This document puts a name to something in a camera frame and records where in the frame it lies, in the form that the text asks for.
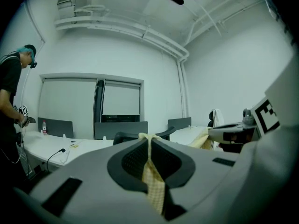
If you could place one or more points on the small black disc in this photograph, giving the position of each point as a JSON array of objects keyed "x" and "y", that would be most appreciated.
[{"x": 73, "y": 142}]

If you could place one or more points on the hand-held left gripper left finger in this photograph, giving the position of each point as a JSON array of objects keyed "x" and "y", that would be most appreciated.
[{"x": 93, "y": 183}]

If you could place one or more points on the white sprinkler pipes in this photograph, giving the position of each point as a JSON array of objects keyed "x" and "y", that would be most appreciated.
[{"x": 192, "y": 31}]

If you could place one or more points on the small yellow card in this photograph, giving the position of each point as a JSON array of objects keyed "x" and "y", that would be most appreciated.
[{"x": 74, "y": 146}]

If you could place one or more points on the black office chair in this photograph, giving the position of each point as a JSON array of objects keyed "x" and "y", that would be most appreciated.
[{"x": 211, "y": 119}]

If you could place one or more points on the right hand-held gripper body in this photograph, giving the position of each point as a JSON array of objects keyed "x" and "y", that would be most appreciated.
[{"x": 267, "y": 115}]

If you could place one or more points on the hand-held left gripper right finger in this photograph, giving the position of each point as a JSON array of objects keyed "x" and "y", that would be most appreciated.
[{"x": 203, "y": 167}]

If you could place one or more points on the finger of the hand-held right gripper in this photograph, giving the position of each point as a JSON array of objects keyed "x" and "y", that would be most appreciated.
[{"x": 216, "y": 134}]

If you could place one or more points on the white ceiling air unit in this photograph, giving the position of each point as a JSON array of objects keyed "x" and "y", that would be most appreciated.
[{"x": 66, "y": 7}]

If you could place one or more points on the grey window frame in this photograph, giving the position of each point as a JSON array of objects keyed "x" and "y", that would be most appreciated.
[{"x": 99, "y": 101}]

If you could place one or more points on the black mesh chair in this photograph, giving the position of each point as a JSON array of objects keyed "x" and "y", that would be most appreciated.
[{"x": 126, "y": 136}]

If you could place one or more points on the narrow white roller blind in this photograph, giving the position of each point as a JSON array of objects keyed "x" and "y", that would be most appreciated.
[{"x": 121, "y": 99}]

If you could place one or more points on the pale yellow clothes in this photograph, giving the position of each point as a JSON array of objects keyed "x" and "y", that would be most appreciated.
[{"x": 153, "y": 190}]

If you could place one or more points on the clear water bottle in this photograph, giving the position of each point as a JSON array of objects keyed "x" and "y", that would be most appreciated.
[{"x": 44, "y": 128}]

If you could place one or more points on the wide white roller blind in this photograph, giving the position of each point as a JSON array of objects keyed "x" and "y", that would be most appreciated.
[{"x": 67, "y": 101}]

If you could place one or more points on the grey desk divider panel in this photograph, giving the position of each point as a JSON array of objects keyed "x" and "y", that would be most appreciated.
[
  {"x": 180, "y": 123},
  {"x": 57, "y": 127},
  {"x": 121, "y": 128}
]

